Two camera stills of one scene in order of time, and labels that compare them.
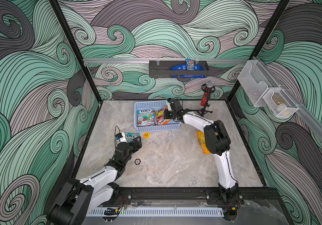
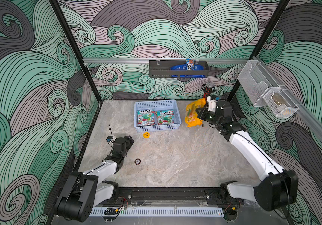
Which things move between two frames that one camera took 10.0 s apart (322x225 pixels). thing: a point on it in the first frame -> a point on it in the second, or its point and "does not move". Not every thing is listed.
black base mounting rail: x=230 y=198 does not move
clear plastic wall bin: x=255 y=79 does not move
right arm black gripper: x=168 y=113 -> x=203 y=115
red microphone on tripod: x=207 y=88 does not move
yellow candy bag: x=201 y=140 -> x=190 y=116
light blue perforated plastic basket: x=149 y=116 does not move
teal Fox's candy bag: x=129 y=136 -> x=165 y=117
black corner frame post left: x=73 y=43 does not move
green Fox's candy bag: x=145 y=117 does not move
